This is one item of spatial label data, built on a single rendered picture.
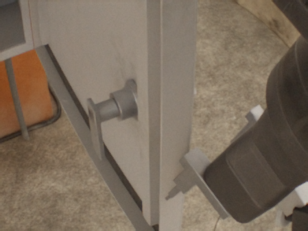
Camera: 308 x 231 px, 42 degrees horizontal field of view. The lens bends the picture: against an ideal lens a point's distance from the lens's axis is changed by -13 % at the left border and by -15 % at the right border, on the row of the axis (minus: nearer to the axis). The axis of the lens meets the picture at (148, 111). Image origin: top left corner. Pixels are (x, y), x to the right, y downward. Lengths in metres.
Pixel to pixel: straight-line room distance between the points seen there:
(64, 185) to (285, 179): 1.12
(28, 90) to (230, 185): 1.19
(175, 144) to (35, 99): 1.17
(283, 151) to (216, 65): 1.49
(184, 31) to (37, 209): 1.08
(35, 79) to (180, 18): 1.18
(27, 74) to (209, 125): 0.60
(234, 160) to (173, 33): 0.07
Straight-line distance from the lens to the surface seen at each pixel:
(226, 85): 1.60
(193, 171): 0.26
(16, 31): 0.74
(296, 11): 0.18
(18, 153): 1.42
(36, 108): 1.45
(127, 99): 0.33
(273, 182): 0.22
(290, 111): 0.19
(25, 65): 1.34
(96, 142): 0.35
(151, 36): 0.26
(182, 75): 0.24
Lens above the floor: 1.03
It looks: 44 degrees down
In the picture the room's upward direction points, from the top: 1 degrees counter-clockwise
